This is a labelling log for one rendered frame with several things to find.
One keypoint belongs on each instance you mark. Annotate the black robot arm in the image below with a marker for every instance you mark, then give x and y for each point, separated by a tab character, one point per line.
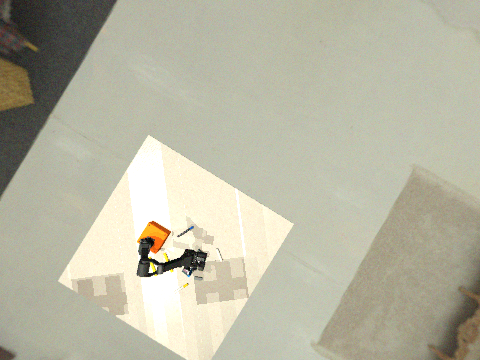
188	258

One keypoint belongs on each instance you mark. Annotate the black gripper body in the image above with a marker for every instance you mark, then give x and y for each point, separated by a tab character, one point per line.
200	266

